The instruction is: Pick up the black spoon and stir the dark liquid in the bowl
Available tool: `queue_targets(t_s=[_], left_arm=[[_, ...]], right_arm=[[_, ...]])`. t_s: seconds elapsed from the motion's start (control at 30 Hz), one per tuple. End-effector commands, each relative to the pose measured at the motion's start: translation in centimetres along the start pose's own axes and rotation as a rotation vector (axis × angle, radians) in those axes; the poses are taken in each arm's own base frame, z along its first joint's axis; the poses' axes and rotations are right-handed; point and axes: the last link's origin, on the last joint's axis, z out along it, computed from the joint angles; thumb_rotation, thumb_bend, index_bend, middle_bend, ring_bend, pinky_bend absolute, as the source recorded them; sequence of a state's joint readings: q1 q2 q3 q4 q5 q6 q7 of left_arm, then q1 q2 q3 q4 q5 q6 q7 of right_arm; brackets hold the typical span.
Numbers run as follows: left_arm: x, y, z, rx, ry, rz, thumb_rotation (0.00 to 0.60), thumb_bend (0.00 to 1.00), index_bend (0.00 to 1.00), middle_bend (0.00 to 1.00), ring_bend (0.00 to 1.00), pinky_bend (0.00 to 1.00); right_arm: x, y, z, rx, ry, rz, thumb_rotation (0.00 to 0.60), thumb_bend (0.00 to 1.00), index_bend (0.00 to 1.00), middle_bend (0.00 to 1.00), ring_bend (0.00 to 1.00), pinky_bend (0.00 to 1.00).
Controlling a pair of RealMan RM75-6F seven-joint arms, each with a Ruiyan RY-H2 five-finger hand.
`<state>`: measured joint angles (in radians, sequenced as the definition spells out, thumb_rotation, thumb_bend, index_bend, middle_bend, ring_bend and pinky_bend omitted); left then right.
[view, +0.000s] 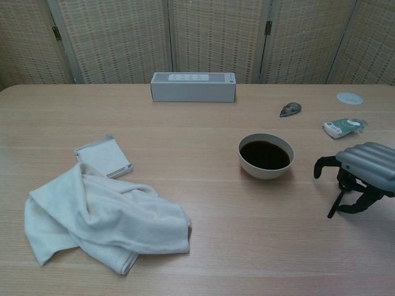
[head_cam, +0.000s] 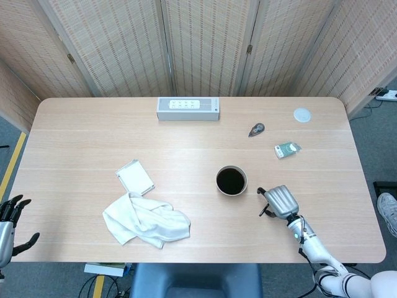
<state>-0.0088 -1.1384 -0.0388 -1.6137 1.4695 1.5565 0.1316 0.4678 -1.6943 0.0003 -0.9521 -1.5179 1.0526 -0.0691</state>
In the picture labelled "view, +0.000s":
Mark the dark liquid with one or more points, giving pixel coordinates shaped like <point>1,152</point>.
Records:
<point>265,155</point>

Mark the small flat white box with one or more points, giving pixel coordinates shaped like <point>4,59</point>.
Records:
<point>103,154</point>

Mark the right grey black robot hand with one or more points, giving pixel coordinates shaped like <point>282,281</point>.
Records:
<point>370,166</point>

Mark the beige ceramic bowl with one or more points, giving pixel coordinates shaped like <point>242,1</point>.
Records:
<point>265,174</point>

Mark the dark screen hinge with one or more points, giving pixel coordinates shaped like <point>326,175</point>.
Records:
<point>268,27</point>

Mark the woven folding screen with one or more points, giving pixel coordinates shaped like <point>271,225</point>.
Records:
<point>117,40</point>

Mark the black plastic spoon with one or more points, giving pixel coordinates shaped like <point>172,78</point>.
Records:
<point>335,204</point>

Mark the brass screen hinge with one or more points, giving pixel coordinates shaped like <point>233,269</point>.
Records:
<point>56,32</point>

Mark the long grey cardboard box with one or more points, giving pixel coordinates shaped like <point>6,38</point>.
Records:
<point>192,91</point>

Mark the white crumpled towel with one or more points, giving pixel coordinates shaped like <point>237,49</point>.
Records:
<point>102,216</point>

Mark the green white tissue packet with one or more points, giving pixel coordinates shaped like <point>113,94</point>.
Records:
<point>342,126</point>

